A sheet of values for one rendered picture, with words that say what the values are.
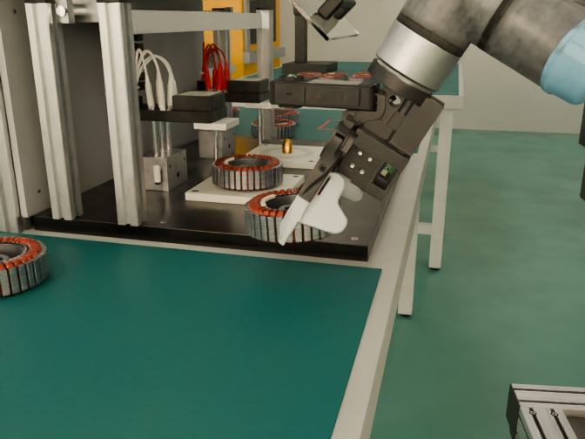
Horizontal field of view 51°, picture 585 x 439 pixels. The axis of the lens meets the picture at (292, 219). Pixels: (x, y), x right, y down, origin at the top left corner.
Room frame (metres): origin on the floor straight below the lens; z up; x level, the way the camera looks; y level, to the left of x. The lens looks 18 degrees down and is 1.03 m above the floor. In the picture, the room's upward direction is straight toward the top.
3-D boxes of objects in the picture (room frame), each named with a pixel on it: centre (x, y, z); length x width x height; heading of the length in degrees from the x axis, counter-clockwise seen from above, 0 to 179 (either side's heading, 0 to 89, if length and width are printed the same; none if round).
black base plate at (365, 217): (1.06, 0.06, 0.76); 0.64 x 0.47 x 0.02; 165
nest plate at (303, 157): (1.17, 0.01, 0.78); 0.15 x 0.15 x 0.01; 75
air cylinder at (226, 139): (1.21, 0.15, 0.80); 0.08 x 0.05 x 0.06; 165
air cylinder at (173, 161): (0.97, 0.21, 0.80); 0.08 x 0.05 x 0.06; 165
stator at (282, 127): (1.52, 0.05, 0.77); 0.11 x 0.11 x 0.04
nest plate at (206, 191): (0.94, 0.07, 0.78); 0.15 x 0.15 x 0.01; 75
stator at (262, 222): (0.66, 0.00, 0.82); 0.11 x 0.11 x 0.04
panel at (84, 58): (1.12, 0.29, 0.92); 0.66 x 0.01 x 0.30; 165
